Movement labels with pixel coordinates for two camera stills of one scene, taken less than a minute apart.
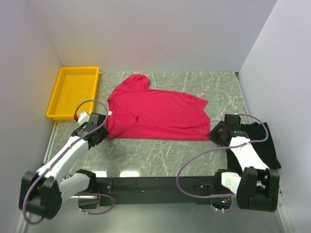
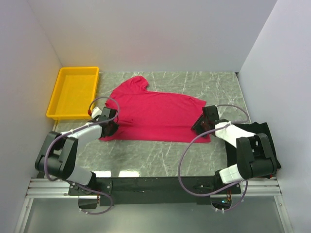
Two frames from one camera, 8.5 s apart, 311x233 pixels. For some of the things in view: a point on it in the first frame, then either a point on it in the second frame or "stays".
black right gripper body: x=216 y=133 -> x=199 y=126
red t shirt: x=135 y=110 stays
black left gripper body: x=103 y=132 -> x=113 y=128
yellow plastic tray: x=76 y=84 stays
